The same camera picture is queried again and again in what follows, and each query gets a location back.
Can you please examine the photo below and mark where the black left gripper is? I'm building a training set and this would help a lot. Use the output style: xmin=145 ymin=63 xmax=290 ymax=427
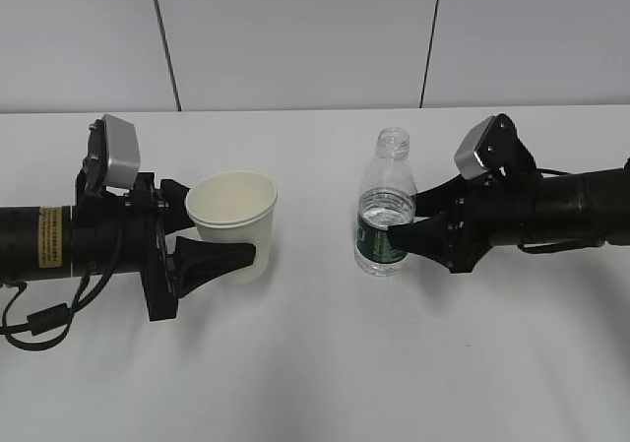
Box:
xmin=71 ymin=171 xmax=256 ymax=322

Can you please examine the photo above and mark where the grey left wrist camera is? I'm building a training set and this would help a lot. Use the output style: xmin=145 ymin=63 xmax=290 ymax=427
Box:
xmin=81 ymin=113 xmax=141 ymax=195

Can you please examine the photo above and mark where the white paper cup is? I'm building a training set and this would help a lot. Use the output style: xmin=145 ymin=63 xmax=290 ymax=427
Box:
xmin=184 ymin=171 xmax=278 ymax=284

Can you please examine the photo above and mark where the clear plastic water bottle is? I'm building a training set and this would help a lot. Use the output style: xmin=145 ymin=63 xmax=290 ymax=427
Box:
xmin=354 ymin=127 xmax=416 ymax=277

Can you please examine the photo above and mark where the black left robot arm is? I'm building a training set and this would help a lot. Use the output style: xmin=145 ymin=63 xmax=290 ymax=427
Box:
xmin=1 ymin=172 xmax=257 ymax=321

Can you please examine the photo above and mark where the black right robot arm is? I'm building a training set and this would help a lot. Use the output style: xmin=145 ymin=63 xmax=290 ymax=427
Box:
xmin=387 ymin=166 xmax=629 ymax=274

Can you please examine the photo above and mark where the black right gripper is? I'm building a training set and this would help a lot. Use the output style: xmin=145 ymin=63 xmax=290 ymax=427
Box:
xmin=386 ymin=175 xmax=541 ymax=274

